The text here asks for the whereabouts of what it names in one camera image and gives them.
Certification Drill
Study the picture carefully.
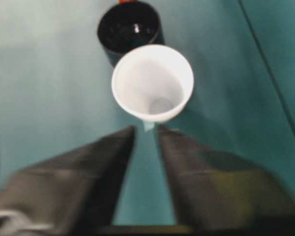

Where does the blue-green table cloth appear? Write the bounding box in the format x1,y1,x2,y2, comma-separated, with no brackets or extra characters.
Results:
0,0,295,236

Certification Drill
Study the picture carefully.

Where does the white paper cup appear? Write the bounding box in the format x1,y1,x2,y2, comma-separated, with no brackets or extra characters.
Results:
111,44,195,124

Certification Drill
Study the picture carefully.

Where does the black cup holder red handle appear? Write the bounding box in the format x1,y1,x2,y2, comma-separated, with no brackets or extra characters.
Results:
96,0,166,68

